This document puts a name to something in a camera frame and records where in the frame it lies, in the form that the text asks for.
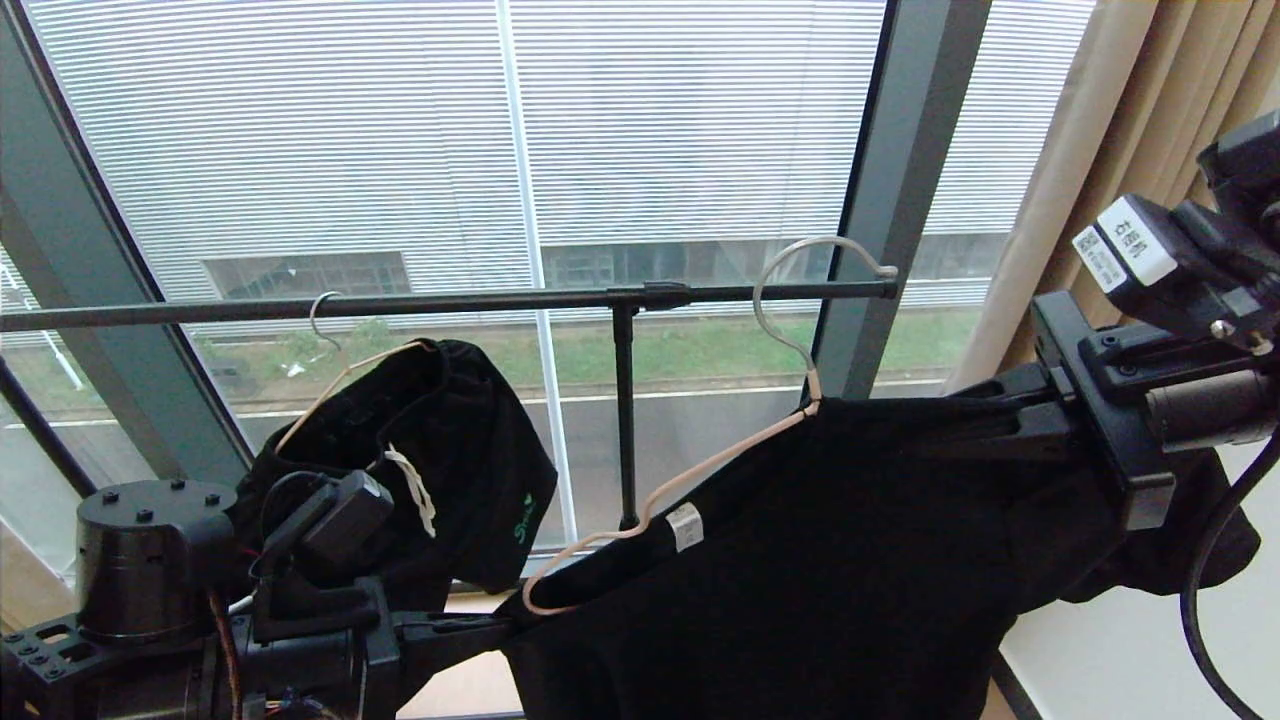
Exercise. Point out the black garment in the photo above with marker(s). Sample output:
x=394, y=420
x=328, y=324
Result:
x=850, y=600
x=480, y=450

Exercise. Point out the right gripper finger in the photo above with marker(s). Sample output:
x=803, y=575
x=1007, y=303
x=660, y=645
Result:
x=1015, y=385
x=1020, y=435

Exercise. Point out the pink clothes hanger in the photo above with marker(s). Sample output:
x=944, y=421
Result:
x=345, y=378
x=814, y=395

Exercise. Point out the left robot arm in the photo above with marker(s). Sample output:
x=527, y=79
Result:
x=150, y=560

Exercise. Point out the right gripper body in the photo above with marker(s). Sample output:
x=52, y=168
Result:
x=1120, y=420

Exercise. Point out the black clothes rack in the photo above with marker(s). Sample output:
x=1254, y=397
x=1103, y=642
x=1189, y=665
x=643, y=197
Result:
x=450, y=301

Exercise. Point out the window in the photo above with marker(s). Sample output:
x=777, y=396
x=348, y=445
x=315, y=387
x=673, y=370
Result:
x=300, y=150

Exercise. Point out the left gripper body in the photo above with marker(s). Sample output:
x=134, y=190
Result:
x=320, y=670

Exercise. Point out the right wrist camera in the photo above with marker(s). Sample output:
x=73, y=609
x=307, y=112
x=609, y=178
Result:
x=1140, y=250

